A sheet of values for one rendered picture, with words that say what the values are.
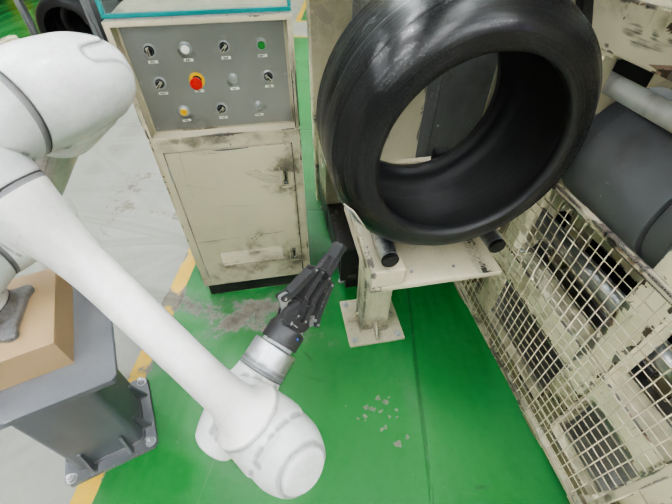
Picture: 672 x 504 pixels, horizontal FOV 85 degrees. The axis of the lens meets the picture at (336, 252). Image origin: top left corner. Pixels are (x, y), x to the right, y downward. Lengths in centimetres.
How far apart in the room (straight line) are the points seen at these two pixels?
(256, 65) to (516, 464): 173
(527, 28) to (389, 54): 21
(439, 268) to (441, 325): 91
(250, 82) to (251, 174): 34
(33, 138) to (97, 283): 20
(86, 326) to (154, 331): 75
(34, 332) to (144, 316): 67
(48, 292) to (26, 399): 28
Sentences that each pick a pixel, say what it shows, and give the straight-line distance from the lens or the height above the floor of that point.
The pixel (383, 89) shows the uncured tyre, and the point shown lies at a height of 131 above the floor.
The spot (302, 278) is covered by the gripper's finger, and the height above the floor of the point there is 101.
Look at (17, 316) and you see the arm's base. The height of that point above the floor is 77.
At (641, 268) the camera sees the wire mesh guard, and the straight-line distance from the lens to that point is 98.
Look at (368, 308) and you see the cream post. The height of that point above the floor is 19.
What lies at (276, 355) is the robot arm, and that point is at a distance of 70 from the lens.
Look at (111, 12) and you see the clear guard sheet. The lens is 143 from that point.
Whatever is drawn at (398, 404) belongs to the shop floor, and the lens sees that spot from 170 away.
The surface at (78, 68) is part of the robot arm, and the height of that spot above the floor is 137.
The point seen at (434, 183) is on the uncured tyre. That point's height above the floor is 93.
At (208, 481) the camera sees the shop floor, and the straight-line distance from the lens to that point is 166.
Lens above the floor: 155
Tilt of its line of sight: 45 degrees down
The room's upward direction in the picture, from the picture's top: straight up
